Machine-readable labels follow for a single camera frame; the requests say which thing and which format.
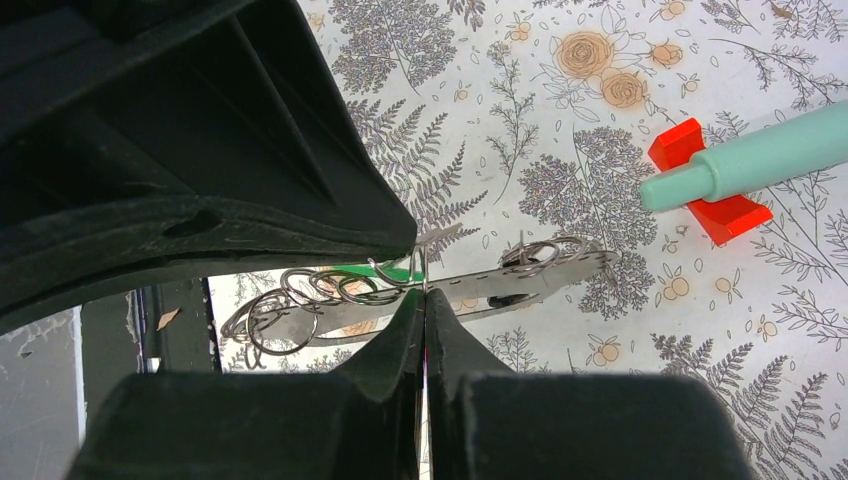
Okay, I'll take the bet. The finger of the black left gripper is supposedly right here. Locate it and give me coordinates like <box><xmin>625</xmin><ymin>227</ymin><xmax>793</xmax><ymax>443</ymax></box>
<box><xmin>1</xmin><ymin>1</ymin><xmax>416</xmax><ymax>333</ymax></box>

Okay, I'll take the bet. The green key tag with key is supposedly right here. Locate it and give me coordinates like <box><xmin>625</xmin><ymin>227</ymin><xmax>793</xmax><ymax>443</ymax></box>
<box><xmin>330</xmin><ymin>223</ymin><xmax>463</xmax><ymax>285</ymax></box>

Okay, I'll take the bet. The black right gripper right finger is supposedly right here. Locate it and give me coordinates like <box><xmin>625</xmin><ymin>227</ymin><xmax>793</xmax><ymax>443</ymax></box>
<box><xmin>425</xmin><ymin>289</ymin><xmax>752</xmax><ymax>479</ymax></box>

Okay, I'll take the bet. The floral patterned table mat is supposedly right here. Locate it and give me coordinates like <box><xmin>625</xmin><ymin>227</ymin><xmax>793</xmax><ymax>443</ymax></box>
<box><xmin>206</xmin><ymin>0</ymin><xmax>848</xmax><ymax>480</ymax></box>

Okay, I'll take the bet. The silver carabiner keyring with chain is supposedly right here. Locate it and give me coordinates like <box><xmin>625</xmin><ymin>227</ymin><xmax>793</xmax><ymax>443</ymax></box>
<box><xmin>220</xmin><ymin>235</ymin><xmax>619</xmax><ymax>356</ymax></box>

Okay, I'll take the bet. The red rolling pin stand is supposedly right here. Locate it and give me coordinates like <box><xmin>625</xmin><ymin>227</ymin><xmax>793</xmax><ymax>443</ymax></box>
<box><xmin>640</xmin><ymin>118</ymin><xmax>773</xmax><ymax>246</ymax></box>

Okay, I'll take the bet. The black key tag with key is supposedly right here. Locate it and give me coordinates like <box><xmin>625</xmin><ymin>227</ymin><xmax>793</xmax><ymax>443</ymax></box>
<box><xmin>487</xmin><ymin>294</ymin><xmax>535</xmax><ymax>311</ymax></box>

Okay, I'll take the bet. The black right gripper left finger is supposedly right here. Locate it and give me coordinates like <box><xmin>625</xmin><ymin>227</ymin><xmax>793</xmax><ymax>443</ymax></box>
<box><xmin>68</xmin><ymin>290</ymin><xmax>425</xmax><ymax>479</ymax></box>

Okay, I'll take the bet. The teal rolling pin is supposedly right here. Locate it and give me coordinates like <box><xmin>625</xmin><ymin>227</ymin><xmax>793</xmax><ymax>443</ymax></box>
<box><xmin>640</xmin><ymin>101</ymin><xmax>847</xmax><ymax>211</ymax></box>

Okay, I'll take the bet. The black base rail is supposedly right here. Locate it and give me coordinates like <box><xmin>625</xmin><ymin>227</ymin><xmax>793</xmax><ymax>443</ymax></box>
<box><xmin>80</xmin><ymin>278</ymin><xmax>222</xmax><ymax>425</ymax></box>

